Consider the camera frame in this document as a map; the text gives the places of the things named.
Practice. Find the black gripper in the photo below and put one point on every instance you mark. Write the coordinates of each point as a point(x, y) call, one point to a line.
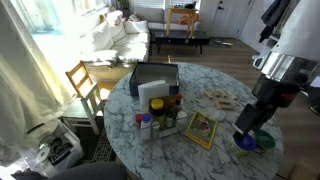
point(273, 91)

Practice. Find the green plastic can lid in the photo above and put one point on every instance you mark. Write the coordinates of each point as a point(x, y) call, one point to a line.
point(265, 140)

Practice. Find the blue plastic can lid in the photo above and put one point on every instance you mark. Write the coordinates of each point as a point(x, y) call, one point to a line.
point(246, 144)

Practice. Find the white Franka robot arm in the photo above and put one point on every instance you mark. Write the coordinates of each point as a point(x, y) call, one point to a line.
point(300, 26)

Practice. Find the white napkin stack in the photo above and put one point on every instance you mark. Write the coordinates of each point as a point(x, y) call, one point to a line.
point(151, 93)

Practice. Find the light wooden block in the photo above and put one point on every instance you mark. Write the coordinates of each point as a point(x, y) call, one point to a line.
point(209, 94)
point(225, 107)
point(232, 96)
point(218, 92)
point(224, 100)

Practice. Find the yellow framed picture book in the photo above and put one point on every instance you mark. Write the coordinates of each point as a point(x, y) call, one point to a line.
point(201, 130)

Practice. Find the white lid jar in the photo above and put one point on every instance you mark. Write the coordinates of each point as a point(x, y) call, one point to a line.
point(181, 116)

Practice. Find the slim bottle red cap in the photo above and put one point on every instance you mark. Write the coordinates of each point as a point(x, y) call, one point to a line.
point(179, 100)

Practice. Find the dark sauce bottle red cap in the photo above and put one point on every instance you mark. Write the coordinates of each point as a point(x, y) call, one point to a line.
point(171, 111)

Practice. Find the yellow lid jar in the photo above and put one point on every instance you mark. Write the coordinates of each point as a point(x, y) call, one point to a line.
point(157, 105)

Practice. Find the glass shaker metal top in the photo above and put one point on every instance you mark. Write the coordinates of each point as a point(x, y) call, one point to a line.
point(155, 128)

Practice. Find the dark hanging jacket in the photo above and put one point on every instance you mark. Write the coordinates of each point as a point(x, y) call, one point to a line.
point(273, 16)

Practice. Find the white door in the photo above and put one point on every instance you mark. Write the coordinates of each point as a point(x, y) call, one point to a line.
point(226, 18)

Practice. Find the black coffee table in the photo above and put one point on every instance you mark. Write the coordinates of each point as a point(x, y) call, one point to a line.
point(180, 39)

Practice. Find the white bottle blue cap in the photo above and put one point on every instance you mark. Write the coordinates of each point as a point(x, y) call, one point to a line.
point(146, 128)

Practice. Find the dark blue cardboard box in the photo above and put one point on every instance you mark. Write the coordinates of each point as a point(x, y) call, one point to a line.
point(153, 71)

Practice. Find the small red cap jar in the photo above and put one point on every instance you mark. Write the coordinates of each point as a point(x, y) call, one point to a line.
point(138, 118)

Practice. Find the orange toy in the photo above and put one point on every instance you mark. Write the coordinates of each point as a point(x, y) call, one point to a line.
point(185, 20)

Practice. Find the yellow wooden side table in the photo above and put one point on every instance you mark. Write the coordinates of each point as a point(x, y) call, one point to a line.
point(180, 10)

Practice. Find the white sectional sofa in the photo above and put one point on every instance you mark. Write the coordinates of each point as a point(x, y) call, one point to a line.
point(130, 43)

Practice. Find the floral throw pillow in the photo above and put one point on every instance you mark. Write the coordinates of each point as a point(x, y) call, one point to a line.
point(136, 17)

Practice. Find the black patterned rug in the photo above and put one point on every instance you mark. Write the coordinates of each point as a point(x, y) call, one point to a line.
point(101, 150)

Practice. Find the white wooden stool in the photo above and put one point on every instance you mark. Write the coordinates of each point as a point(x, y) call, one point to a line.
point(87, 103)

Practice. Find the green house plant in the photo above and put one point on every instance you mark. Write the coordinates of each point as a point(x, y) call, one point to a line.
point(124, 5)

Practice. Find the grey upholstered chair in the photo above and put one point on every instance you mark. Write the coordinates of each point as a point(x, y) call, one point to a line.
point(90, 171)

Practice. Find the yellow wooden chair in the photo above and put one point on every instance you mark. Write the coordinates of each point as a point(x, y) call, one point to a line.
point(78, 78)

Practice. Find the clear plastic storage bin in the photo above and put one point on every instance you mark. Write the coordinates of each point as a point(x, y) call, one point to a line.
point(63, 153)

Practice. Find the silver compact disc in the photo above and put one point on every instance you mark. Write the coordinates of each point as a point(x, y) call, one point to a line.
point(42, 154)

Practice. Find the cream window curtain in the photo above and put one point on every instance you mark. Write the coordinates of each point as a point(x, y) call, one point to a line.
point(23, 83)

